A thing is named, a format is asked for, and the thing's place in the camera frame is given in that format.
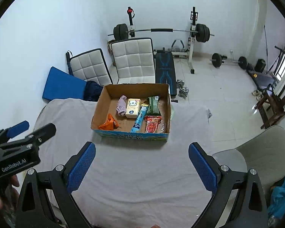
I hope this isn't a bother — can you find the yellow tissue pack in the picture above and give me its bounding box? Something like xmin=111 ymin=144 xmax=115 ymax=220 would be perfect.
xmin=125 ymin=98 xmax=141 ymax=119

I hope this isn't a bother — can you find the orange snack packet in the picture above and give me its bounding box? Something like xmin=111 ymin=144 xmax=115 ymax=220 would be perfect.
xmin=98 ymin=113 xmax=119 ymax=131

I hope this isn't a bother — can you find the blue foam mat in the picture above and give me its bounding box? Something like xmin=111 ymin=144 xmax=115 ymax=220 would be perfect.
xmin=42 ymin=66 xmax=86 ymax=101

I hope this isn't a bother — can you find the white weight bench rack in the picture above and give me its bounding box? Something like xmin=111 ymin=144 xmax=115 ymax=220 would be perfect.
xmin=127 ymin=6 xmax=198 ymax=74

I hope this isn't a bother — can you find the chrome dumbbell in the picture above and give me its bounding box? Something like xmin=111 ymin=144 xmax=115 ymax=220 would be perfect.
xmin=176 ymin=79 xmax=189 ymax=98

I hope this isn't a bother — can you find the grey plastic chair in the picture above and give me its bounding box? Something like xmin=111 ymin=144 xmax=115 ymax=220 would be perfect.
xmin=213 ymin=126 xmax=285 ymax=197

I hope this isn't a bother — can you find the pink folded cloth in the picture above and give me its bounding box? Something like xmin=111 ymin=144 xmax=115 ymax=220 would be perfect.
xmin=116 ymin=95 xmax=127 ymax=116

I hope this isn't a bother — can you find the dark blue cloth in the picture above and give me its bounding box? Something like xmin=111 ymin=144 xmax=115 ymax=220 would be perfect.
xmin=83 ymin=81 xmax=103 ymax=102

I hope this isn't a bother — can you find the long barbell on rack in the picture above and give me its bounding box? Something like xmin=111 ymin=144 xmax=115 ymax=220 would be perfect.
xmin=108 ymin=24 xmax=215 ymax=43

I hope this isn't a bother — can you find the black blue bench pad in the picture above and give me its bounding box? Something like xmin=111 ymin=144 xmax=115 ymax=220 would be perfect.
xmin=155 ymin=51 xmax=177 ymax=99

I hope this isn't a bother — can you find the dark wooden chair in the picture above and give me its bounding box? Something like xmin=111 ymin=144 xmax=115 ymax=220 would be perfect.
xmin=254 ymin=84 xmax=285 ymax=129

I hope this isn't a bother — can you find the black treadmill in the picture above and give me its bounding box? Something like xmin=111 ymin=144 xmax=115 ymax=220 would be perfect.
xmin=246 ymin=59 xmax=278 ymax=91

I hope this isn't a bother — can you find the grey table cloth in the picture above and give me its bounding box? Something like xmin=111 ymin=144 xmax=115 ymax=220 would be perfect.
xmin=35 ymin=99 xmax=211 ymax=227

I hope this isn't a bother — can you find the right white quilted chair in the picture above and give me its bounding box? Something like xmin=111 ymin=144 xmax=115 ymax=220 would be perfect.
xmin=111 ymin=38 xmax=155 ymax=84

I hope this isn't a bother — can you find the white quilted chair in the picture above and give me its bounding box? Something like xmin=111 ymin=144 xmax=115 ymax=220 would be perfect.
xmin=66 ymin=48 xmax=113 ymax=86
xmin=111 ymin=38 xmax=155 ymax=84

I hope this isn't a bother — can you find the person's left hand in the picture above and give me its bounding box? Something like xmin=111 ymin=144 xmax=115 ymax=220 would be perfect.
xmin=0 ymin=175 xmax=20 ymax=210

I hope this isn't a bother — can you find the blue plastic bag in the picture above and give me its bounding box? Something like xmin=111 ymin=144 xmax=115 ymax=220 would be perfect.
xmin=267 ymin=177 xmax=285 ymax=227

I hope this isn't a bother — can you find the short barbell on floor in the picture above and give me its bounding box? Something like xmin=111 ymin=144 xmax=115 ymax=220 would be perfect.
xmin=210 ymin=53 xmax=248 ymax=70

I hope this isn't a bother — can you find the brown cardboard box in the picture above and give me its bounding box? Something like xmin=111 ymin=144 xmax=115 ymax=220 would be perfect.
xmin=91 ymin=83 xmax=171 ymax=141

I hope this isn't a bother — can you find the red snack bag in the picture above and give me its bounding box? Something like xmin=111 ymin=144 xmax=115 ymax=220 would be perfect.
xmin=145 ymin=115 xmax=162 ymax=133

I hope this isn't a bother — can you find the left white quilted chair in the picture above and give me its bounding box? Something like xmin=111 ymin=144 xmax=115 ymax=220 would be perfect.
xmin=66 ymin=48 xmax=113 ymax=86

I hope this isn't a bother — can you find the long blue white snack packet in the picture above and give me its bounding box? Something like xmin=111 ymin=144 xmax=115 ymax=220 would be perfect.
xmin=130 ymin=104 xmax=149 ymax=133

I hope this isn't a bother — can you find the green snack bag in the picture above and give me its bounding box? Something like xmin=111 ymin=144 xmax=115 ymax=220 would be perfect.
xmin=147 ymin=96 xmax=161 ymax=116

